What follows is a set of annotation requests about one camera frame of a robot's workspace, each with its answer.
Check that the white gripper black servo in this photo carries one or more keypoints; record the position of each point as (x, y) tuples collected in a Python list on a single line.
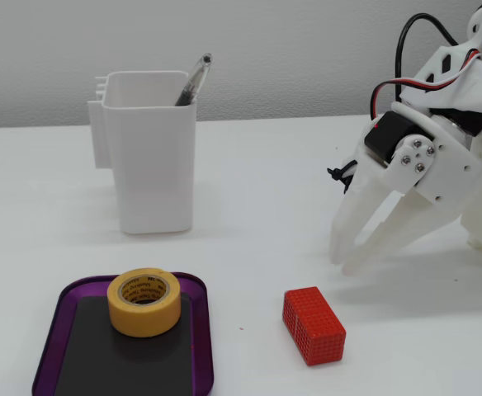
[(445, 167)]

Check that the red perforated cube block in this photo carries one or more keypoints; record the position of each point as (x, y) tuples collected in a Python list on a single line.
[(319, 334)]

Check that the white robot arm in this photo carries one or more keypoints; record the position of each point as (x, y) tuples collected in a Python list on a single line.
[(472, 86)]

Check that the white plastic pen holder box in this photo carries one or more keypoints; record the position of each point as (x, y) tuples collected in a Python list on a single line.
[(154, 165)]

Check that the clear black ballpoint pen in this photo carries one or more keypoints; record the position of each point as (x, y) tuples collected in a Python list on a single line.
[(193, 80)]

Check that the yellow masking tape roll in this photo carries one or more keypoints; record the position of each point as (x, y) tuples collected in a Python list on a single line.
[(142, 322)]

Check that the black pad in tray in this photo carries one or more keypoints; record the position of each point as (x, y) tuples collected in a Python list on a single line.
[(92, 354)]

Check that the purple metal tray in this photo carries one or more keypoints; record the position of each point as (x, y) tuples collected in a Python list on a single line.
[(56, 330)]

